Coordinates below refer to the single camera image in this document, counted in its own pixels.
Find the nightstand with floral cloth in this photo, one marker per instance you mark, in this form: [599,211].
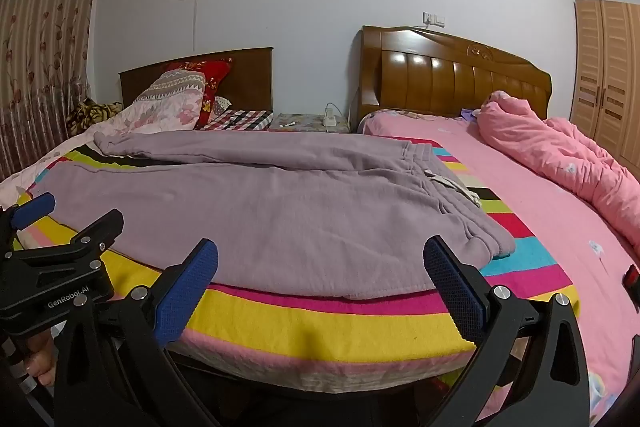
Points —
[300,123]

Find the red patterned pillow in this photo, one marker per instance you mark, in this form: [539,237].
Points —
[216,79]

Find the floral striped curtain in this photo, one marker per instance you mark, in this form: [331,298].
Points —
[40,32]

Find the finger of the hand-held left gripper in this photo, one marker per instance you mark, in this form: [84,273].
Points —
[32,209]
[97,229]

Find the small purple cloth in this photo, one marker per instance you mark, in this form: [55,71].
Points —
[470,114]

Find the pink bed sheet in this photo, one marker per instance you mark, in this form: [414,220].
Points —
[525,217]

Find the white wall socket panel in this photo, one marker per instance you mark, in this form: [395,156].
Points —
[434,19]

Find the light wooden headboard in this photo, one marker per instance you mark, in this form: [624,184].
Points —
[425,72]

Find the red black object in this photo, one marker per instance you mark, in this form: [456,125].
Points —
[632,279]

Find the pink floral quilt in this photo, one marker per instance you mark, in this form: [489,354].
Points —
[165,112]

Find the lilac pants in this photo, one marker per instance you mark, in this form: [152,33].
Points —
[275,207]

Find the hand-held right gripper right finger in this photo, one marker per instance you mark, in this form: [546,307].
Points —
[455,294]

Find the brown yellow blanket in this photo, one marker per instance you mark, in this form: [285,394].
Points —
[92,114]

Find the person's left hand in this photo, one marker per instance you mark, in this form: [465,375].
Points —
[41,359]

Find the light wooden wardrobe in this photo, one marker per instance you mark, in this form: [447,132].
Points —
[605,82]

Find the colourful striped blanket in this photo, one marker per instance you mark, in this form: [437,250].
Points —
[300,332]

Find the dark wooden headboard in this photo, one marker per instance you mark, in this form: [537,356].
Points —
[255,72]

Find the white power strip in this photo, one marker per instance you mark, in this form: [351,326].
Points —
[330,118]

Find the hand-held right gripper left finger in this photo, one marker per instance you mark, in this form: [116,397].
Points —
[185,294]

